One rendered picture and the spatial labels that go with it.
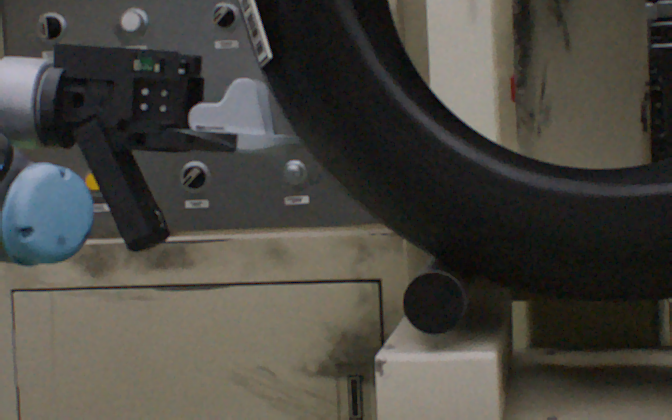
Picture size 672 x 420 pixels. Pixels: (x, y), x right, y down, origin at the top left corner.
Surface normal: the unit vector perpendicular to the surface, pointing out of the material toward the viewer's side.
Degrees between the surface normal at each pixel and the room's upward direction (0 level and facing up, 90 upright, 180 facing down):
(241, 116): 90
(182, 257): 90
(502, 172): 100
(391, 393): 90
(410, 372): 90
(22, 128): 118
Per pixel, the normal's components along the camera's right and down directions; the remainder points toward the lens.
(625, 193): -0.15, 0.25
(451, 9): 0.22, 0.04
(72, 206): 0.75, 0.00
